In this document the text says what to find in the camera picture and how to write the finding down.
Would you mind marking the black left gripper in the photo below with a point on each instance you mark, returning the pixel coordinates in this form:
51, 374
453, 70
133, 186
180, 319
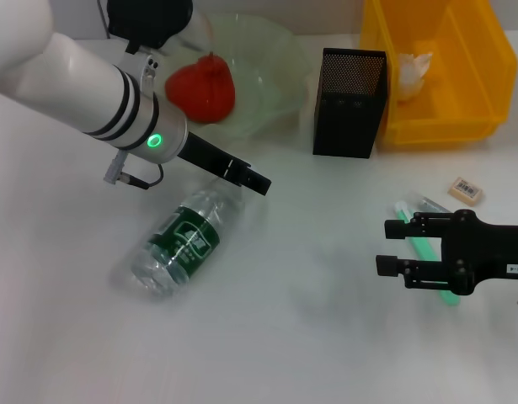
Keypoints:
212, 157

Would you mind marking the yellow plastic bin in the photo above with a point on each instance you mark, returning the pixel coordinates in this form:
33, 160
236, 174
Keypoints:
465, 84

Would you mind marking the green glass fruit plate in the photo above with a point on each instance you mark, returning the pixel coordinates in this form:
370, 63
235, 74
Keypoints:
267, 84

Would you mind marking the white paper ball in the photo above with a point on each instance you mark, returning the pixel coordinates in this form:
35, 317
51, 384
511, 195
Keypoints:
410, 76

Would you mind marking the beige eraser with barcode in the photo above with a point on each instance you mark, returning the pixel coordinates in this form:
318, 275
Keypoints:
465, 190

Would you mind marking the black mesh pen holder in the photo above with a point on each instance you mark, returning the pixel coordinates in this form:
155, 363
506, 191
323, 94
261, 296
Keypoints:
347, 113

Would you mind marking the grey marker pen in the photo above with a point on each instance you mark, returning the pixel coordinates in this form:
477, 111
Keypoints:
431, 205

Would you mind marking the red-orange toy orange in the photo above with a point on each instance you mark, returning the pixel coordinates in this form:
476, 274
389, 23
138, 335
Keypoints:
204, 92

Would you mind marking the clear green-label water bottle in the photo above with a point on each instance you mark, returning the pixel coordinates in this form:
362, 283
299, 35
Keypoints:
183, 240

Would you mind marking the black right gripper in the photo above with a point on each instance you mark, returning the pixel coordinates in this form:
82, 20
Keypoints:
486, 252

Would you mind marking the green toothbrush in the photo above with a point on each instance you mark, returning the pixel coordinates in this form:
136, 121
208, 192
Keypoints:
425, 250

